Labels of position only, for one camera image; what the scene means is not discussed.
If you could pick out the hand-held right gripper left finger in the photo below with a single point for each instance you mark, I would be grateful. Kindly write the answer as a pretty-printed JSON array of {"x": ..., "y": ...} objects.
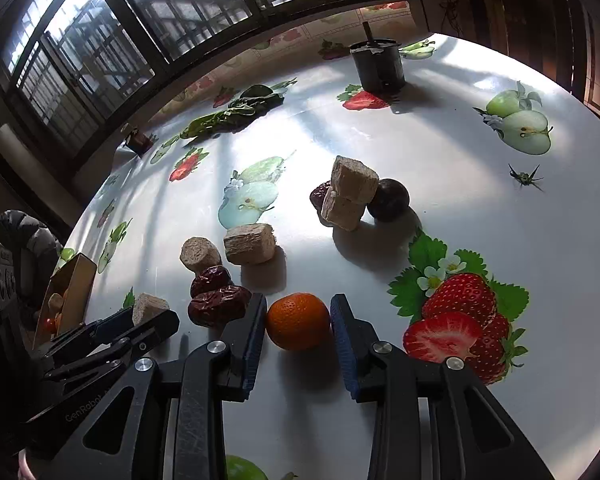
[{"x": 254, "y": 345}]

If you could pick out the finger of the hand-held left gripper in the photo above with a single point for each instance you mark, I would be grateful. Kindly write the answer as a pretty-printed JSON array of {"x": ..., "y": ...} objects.
[
  {"x": 155, "y": 331},
  {"x": 112, "y": 322}
]

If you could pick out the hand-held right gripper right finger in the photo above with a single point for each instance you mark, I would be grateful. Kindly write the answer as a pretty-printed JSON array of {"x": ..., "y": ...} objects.
[{"x": 344, "y": 355}]

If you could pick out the beige crumbly cake piece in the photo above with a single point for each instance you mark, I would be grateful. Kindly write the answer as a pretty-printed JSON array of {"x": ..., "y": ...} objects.
[
  {"x": 150, "y": 306},
  {"x": 342, "y": 211},
  {"x": 355, "y": 180},
  {"x": 55, "y": 304}
]

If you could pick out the orange mandarin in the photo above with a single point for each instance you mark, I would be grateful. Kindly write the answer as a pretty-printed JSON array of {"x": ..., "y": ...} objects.
[{"x": 297, "y": 321}]

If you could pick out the brown cardboard tray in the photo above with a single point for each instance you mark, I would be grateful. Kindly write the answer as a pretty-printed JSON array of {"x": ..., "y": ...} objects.
[{"x": 77, "y": 285}]

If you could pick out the large dark red date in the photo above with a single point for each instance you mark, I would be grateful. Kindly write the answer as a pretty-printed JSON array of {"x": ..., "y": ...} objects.
[{"x": 219, "y": 306}]

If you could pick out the small red date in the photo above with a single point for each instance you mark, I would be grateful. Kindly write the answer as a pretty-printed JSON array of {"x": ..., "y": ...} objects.
[{"x": 210, "y": 280}]

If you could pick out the round beige cake piece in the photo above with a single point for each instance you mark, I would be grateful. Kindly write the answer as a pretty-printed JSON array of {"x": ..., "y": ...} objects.
[{"x": 200, "y": 255}]

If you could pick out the wide beige cake piece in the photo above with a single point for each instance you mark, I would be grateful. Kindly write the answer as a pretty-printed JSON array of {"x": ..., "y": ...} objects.
[{"x": 250, "y": 244}]

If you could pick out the dark purple passion fruit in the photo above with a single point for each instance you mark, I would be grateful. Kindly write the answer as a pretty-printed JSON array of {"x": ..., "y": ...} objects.
[{"x": 388, "y": 200}]

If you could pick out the white standing air conditioner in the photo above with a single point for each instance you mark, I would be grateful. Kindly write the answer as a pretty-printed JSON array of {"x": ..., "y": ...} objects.
[{"x": 40, "y": 180}]

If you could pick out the small dark box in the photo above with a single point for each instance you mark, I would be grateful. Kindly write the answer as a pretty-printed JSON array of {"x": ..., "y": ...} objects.
[{"x": 137, "y": 142}]

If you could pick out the glossy fruit print tablecloth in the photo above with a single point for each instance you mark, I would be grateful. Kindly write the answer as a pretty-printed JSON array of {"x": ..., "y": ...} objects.
[{"x": 455, "y": 210}]

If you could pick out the green leafy vegetable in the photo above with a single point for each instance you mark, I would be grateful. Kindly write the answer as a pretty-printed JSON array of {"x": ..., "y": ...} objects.
[{"x": 230, "y": 115}]

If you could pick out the small black box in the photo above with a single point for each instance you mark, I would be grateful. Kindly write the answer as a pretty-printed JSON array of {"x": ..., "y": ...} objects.
[{"x": 377, "y": 70}]

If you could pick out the barred window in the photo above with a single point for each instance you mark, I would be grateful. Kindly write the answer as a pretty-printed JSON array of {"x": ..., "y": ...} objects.
[{"x": 130, "y": 20}]

